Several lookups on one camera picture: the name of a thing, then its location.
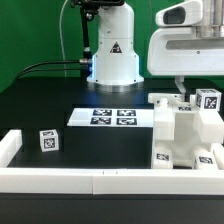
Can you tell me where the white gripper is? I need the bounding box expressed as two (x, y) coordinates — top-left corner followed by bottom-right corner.
(147, 0), (224, 100)

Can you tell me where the white chair seat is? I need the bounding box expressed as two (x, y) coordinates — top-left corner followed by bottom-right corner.
(152, 113), (224, 168)

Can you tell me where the white chair back piece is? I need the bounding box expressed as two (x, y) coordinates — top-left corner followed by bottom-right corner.
(148, 93), (224, 143)

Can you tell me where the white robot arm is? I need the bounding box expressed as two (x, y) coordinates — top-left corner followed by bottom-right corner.
(87, 0), (224, 93)

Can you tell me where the white marker tag sheet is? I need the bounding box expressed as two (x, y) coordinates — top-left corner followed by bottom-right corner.
(67, 108), (154, 127)

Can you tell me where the black cable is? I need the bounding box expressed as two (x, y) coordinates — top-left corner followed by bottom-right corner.
(14, 59), (92, 81)

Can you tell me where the white U-shaped fence wall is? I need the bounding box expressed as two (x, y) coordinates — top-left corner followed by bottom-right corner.
(0, 130), (224, 195)

